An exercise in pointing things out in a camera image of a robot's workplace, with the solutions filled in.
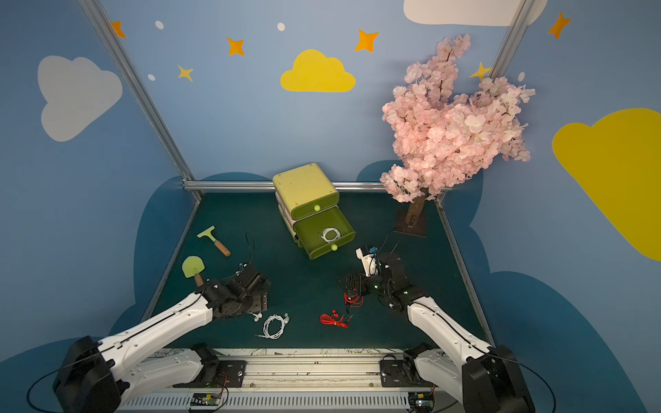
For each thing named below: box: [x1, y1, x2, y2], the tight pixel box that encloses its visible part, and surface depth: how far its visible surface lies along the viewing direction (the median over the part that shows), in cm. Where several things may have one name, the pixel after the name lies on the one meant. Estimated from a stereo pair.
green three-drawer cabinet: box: [271, 162, 356, 259], surface depth 98 cm
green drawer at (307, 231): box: [293, 205, 357, 260], surface depth 98 cm
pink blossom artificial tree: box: [379, 34, 536, 237], surface depth 69 cm
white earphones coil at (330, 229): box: [318, 227, 341, 244], surface depth 100 cm
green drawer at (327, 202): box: [290, 191, 340, 221], surface depth 94 cm
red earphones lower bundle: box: [319, 309, 349, 328], surface depth 86 cm
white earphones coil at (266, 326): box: [254, 313, 291, 340], surface depth 84 cm
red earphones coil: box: [344, 292, 365, 308], surface depth 90 cm
